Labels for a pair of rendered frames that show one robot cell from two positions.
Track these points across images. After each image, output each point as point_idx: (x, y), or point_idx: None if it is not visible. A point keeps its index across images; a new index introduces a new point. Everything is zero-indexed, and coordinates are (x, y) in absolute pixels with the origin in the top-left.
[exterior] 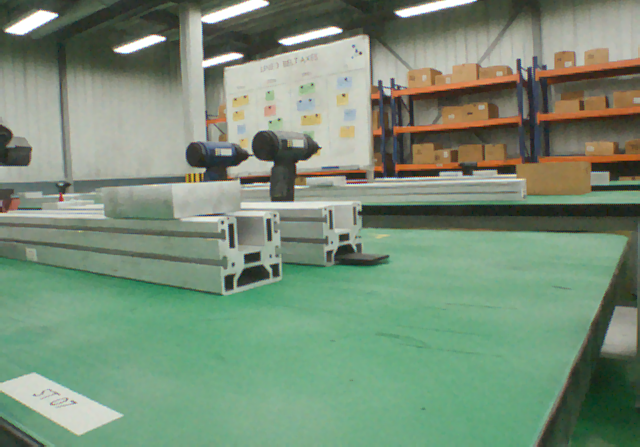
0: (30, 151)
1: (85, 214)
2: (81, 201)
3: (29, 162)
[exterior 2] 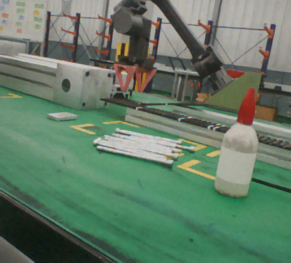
0: (113, 19)
1: (34, 56)
2: (70, 64)
3: (115, 29)
